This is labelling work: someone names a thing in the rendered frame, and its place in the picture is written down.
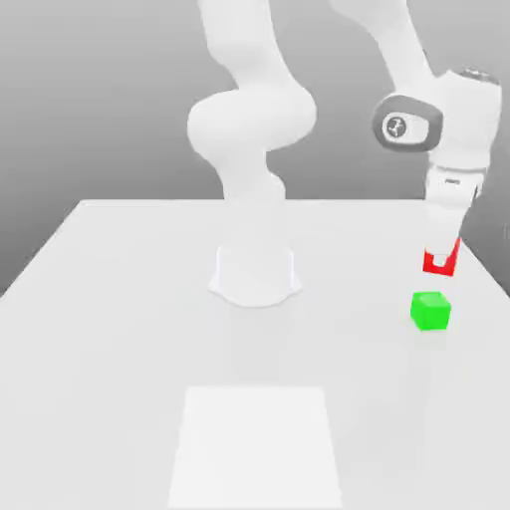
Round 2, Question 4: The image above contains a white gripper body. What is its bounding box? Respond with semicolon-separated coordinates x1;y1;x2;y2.
424;165;486;211

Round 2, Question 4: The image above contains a small green cube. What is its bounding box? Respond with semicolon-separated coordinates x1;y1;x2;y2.
409;290;453;333

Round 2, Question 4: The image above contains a small red cube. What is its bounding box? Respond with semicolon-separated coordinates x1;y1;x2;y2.
421;236;462;279

